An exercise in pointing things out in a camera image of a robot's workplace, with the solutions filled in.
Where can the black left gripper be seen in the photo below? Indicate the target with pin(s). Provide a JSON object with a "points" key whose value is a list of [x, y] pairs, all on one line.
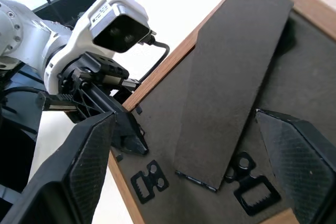
{"points": [[92, 69]]}

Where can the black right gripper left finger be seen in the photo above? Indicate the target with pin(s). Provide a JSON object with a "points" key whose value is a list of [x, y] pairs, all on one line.
{"points": [[65, 176]]}

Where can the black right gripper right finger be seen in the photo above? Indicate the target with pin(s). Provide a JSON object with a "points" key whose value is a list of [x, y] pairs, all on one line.
{"points": [[302, 161]]}

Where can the wooden picture frame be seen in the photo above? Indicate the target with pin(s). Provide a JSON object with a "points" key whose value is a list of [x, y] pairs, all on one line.
{"points": [[223, 90]]}

